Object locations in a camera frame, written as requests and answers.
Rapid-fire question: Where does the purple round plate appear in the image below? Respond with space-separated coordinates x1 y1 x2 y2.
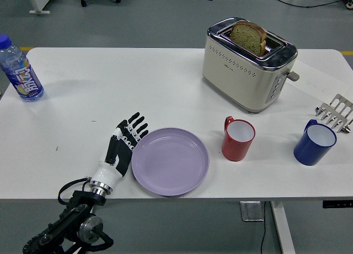
131 127 210 197

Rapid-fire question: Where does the black desk control panel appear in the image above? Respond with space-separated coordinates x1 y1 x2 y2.
322 200 353 209

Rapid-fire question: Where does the black power cable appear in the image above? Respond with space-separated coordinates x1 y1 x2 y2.
258 201 267 254

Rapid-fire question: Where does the blue capped drink bottle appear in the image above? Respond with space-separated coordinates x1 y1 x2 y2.
0 34 45 103

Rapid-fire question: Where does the white paper sheet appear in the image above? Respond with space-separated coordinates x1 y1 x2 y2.
285 55 350 105

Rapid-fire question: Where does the white desk leg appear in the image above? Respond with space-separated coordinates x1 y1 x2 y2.
28 0 59 15

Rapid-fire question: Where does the brown bread slice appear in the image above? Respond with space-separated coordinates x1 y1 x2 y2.
229 20 268 56

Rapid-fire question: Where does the red mug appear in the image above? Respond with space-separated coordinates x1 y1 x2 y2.
222 116 256 162

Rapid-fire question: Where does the cream silver toaster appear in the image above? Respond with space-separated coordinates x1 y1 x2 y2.
202 16 300 113

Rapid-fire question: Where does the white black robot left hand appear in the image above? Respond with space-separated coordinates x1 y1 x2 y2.
90 112 149 191

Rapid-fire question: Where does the grey box under table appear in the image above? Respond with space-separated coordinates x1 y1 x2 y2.
239 201 265 222

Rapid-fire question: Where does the white table leg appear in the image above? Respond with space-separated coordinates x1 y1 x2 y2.
269 200 296 254

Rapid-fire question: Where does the blue mug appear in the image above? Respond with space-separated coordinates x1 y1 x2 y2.
293 119 338 166

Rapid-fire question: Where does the silver metal rack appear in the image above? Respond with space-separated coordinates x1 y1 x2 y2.
315 93 353 134

